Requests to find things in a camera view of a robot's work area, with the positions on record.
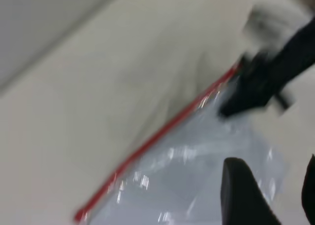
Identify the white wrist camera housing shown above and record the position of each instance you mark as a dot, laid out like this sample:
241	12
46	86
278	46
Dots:
268	25

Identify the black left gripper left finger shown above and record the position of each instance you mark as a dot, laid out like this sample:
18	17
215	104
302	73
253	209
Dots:
241	193

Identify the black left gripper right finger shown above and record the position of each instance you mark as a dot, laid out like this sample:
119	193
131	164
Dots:
309	193

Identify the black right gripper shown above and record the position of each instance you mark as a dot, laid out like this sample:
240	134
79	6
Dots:
278	65

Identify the clear plastic zipper bag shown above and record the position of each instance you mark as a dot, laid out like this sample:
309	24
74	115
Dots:
184	175

